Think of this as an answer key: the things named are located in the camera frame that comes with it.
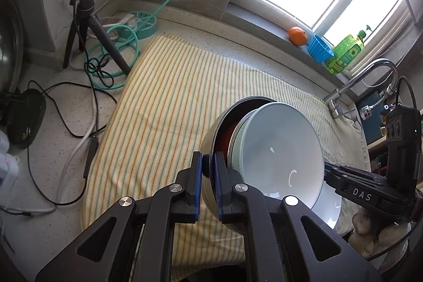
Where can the person's right hand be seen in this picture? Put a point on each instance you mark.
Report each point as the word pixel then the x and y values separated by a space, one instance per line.
pixel 363 222

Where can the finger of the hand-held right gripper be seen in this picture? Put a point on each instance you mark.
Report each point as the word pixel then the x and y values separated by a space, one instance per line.
pixel 360 192

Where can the red bowl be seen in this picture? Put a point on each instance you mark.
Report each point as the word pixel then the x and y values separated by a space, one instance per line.
pixel 228 136

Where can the striped cloth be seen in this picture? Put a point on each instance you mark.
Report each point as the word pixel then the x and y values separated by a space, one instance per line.
pixel 158 110

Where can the blue silicone cup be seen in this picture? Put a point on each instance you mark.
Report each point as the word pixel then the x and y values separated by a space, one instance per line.
pixel 319 49

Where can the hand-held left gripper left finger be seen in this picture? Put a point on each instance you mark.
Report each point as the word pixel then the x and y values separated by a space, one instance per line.
pixel 197 183

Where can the large floral plate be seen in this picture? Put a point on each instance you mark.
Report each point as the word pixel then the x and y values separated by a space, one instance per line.
pixel 332 206

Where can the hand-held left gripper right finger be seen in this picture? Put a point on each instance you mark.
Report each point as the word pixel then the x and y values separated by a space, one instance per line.
pixel 218 189

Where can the large steel bowl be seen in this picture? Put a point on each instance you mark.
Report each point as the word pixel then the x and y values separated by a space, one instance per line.
pixel 209 202

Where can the green bottle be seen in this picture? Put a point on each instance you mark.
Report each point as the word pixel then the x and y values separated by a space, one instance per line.
pixel 345 50

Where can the black oval device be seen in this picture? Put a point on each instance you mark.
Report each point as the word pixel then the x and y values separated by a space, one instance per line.
pixel 29 116

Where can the round teal power strip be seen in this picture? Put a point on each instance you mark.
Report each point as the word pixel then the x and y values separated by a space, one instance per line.
pixel 145 27

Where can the white power plug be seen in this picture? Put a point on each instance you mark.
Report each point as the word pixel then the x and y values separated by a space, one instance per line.
pixel 125 18

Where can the white power adapter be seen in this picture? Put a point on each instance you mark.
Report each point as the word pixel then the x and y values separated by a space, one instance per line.
pixel 8 166

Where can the orange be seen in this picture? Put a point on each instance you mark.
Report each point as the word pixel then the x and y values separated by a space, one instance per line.
pixel 297 36

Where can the chrome faucet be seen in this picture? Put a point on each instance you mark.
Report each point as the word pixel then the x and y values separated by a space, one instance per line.
pixel 357 77

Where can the light blue bowl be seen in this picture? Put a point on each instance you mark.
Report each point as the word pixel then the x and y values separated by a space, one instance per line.
pixel 281 153

